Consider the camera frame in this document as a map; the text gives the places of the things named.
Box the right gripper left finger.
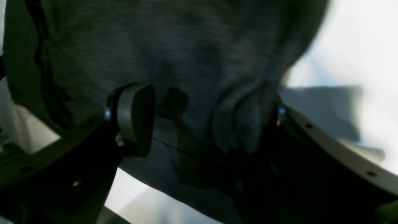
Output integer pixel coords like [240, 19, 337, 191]
[0, 83, 155, 224]

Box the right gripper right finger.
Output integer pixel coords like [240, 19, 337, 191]
[237, 98, 397, 224]

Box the black t-shirt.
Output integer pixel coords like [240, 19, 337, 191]
[3, 0, 328, 224]

